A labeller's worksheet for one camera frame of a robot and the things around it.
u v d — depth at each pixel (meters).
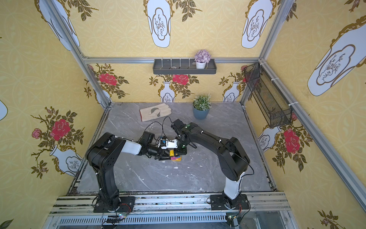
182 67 0.92
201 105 1.01
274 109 0.87
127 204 0.73
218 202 0.74
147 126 1.06
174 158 0.87
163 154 0.82
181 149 0.75
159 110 1.14
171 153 0.82
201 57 0.82
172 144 0.75
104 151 0.53
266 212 0.77
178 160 0.88
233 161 0.47
